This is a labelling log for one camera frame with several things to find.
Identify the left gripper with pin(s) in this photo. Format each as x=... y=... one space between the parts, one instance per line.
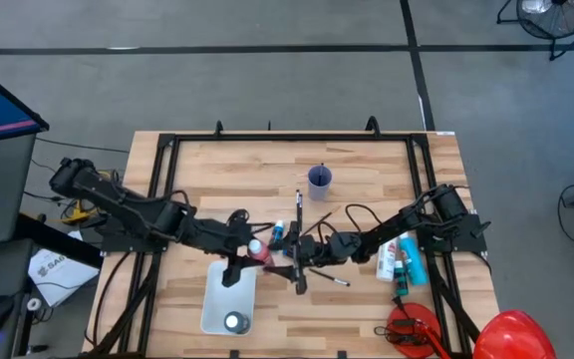
x=234 y=239

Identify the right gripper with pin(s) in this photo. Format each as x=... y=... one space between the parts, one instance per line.
x=312 y=249

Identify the red paint bottle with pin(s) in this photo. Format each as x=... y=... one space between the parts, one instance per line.
x=262 y=255

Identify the small light blue paint bottle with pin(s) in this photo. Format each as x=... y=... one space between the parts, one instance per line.
x=278 y=232

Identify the black brush white-tipped bristles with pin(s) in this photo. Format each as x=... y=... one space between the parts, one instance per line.
x=329 y=276

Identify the white plastic tray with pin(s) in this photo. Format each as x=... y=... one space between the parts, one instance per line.
x=227 y=299

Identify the lavender plastic cup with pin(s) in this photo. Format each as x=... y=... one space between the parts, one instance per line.
x=319 y=192

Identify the large dark teal paint bottle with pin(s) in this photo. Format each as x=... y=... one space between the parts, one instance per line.
x=237 y=322

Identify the white paint bottle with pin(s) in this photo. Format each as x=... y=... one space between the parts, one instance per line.
x=385 y=261

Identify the small teal paint bottle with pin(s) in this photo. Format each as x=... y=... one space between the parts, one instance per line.
x=400 y=281

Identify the large turquoise paint bottle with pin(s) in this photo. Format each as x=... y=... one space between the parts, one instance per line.
x=414 y=261

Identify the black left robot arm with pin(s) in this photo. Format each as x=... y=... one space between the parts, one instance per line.
x=117 y=199

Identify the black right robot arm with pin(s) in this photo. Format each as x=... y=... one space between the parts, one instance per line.
x=391 y=227

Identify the white paper sheet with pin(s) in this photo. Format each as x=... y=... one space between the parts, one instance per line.
x=58 y=274

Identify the white sticker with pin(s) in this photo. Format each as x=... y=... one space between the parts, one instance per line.
x=445 y=133

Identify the white tape roll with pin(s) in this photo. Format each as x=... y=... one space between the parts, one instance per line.
x=34 y=303

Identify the red hard hat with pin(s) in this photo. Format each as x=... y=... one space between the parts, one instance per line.
x=513 y=336

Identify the black floor fan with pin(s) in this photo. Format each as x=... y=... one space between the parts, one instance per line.
x=561 y=20

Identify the black metal table frame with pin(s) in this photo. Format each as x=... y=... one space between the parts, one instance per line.
x=292 y=136

